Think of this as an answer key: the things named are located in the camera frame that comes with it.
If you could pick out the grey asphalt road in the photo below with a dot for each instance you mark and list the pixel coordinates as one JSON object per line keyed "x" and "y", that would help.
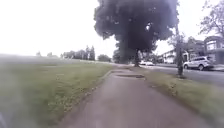
{"x": 203, "y": 76}

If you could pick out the dark building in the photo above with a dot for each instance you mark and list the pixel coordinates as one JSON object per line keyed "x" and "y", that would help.
{"x": 214, "y": 50}

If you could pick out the row of distant trees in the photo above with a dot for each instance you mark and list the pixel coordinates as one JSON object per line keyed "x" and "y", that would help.
{"x": 80, "y": 54}

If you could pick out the white car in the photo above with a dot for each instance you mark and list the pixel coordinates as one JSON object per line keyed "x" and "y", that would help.
{"x": 199, "y": 62}
{"x": 146, "y": 62}

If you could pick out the wide grass field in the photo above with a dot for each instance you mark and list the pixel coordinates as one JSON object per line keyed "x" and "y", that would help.
{"x": 40, "y": 86}

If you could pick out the large dark tree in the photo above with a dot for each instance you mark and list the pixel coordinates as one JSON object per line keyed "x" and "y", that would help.
{"x": 136, "y": 23}

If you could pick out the bare branched tree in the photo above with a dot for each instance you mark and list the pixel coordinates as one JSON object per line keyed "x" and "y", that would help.
{"x": 213, "y": 18}

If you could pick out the small slim tree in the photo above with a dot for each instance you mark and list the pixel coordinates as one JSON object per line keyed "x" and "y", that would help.
{"x": 180, "y": 56}

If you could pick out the grey concrete sidewalk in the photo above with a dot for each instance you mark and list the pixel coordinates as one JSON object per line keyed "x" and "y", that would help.
{"x": 126, "y": 103}

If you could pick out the pale building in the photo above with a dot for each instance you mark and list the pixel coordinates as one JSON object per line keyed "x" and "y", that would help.
{"x": 168, "y": 56}

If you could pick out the grass verge strip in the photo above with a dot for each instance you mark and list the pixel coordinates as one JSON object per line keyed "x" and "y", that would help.
{"x": 186, "y": 91}

